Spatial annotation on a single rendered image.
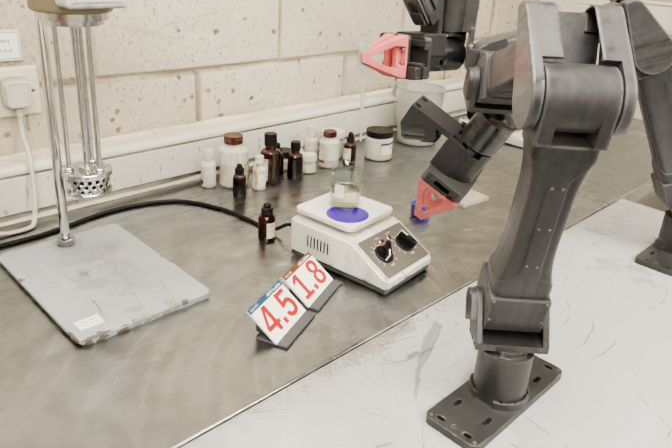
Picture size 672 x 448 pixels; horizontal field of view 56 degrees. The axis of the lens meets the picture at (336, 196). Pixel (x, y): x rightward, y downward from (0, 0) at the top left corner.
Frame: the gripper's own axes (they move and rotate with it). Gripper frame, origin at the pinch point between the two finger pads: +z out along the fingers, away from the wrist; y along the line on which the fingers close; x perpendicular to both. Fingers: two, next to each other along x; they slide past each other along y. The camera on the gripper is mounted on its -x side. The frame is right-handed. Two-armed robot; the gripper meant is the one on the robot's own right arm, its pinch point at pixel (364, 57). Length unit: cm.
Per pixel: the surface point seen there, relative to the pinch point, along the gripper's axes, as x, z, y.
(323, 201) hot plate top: 24.0, 4.2, -4.1
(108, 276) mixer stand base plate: 32, 38, -11
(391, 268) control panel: 30.4, 2.5, 12.0
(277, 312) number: 32.1, 22.6, 11.8
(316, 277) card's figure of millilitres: 31.8, 12.3, 6.0
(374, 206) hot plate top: 24.3, -2.2, 1.6
